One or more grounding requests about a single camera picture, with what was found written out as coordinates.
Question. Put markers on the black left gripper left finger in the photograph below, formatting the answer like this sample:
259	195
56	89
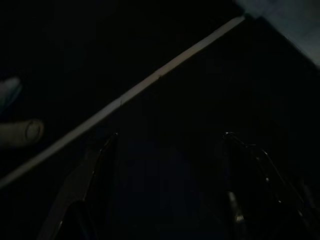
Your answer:
75	200

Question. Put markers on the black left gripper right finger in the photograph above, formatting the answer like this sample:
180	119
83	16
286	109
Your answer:
250	187

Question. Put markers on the pale round bar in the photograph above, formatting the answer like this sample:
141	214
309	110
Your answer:
17	133

